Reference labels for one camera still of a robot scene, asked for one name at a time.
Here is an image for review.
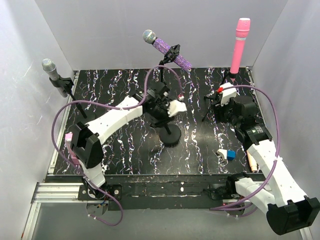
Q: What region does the beige peach microphone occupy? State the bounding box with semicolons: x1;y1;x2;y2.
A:
246;150;258;173

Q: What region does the pink plastic block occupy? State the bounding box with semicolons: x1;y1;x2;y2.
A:
64;132;80;166

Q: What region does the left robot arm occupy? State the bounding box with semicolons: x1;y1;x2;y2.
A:
70;82;187;200

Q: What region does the black tripod stand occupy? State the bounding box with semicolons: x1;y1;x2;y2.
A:
201;68;232;122
149;44;181;86

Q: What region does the black round-base desk stand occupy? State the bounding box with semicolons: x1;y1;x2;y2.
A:
150;117;182;147

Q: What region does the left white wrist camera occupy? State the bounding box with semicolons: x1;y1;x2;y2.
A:
167;94;187;118

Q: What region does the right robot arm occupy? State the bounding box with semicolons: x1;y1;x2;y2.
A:
210;96;320;235

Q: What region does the silver grey microphone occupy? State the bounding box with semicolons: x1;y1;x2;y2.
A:
41;58;67;98

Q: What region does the purple glitter microphone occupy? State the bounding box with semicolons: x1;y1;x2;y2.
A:
142;29;192;71

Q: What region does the white and blue block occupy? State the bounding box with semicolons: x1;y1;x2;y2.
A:
216;149;236;161

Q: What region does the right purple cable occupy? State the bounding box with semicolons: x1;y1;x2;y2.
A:
209;84;281;217

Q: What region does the pink tall microphone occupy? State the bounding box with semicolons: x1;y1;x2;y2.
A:
230;17;251;81

